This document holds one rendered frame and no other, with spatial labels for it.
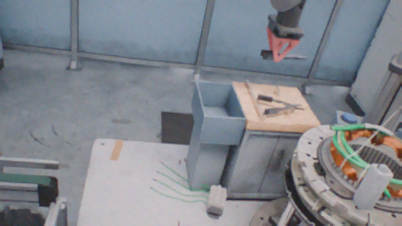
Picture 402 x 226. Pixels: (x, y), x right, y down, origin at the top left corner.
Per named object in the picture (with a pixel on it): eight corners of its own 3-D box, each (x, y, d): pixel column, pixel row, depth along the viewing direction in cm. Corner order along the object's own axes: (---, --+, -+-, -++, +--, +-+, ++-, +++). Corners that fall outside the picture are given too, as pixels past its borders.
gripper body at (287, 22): (278, 37, 89) (287, 7, 85) (265, 20, 97) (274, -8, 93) (303, 40, 91) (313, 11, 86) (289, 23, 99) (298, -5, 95)
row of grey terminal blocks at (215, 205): (221, 220, 102) (224, 209, 100) (203, 216, 103) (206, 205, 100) (225, 195, 111) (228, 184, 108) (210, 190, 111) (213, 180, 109)
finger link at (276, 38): (266, 64, 95) (277, 30, 89) (258, 51, 100) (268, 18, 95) (291, 67, 96) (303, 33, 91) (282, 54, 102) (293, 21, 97)
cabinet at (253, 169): (224, 201, 108) (246, 129, 94) (213, 157, 124) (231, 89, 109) (287, 202, 112) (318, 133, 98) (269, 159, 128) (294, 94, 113)
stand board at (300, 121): (246, 129, 94) (248, 122, 93) (230, 89, 109) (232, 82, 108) (319, 133, 98) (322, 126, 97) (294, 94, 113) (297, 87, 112)
